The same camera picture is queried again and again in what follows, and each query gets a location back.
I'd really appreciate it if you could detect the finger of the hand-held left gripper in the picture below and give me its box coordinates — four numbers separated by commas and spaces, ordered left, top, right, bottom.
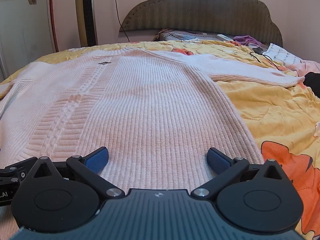
0, 156, 38, 181

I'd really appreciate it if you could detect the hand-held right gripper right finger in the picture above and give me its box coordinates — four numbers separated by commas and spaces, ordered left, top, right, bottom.
190, 147, 292, 199

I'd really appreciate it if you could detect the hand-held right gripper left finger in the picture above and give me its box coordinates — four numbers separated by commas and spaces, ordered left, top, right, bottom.
29, 147, 125, 199

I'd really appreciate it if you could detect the pink knit sweater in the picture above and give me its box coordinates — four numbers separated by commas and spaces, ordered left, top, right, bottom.
0, 45, 306, 233

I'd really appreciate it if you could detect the yellow printed blanket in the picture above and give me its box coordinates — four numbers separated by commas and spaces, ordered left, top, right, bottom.
0, 39, 320, 235

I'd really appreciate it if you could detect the dark cloth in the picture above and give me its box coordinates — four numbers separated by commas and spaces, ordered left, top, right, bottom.
304, 72, 320, 97

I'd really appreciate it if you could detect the white patterned pillow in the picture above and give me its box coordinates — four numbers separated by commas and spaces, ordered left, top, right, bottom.
261, 43, 304, 68

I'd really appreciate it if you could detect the purple cloth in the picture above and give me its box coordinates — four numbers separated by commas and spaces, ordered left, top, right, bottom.
233, 35, 262, 47

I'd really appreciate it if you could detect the pink cloth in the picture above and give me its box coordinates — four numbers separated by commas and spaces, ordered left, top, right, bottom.
285, 60, 320, 77

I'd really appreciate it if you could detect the white flower-print wardrobe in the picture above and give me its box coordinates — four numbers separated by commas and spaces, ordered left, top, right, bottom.
0, 0, 59, 80

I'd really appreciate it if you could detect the gold tower fan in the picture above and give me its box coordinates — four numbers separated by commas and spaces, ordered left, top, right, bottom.
74, 0, 98, 48

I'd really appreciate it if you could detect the grey quilted headboard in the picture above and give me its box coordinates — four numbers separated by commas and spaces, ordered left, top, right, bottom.
119, 0, 283, 48

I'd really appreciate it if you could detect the thin black cable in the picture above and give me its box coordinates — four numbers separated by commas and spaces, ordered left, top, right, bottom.
249, 51, 282, 72

